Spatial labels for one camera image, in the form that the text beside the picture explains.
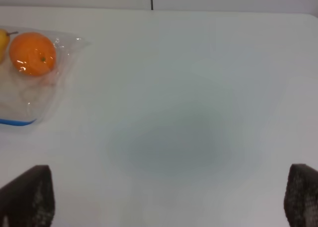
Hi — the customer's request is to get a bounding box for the yellow pear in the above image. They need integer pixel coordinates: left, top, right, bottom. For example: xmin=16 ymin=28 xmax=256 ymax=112
xmin=0 ymin=29 xmax=18 ymax=63

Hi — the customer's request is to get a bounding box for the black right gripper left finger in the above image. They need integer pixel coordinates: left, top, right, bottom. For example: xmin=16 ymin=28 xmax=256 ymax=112
xmin=0 ymin=165 xmax=55 ymax=227

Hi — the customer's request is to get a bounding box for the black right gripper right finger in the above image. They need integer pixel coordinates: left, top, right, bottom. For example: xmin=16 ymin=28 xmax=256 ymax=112
xmin=284 ymin=163 xmax=318 ymax=227

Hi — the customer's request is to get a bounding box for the orange fruit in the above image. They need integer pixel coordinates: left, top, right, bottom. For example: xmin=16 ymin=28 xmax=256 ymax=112
xmin=9 ymin=32 xmax=57 ymax=76

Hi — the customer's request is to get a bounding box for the clear zip bag blue seal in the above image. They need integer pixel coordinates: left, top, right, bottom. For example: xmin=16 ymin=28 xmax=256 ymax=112
xmin=0 ymin=25 xmax=89 ymax=126

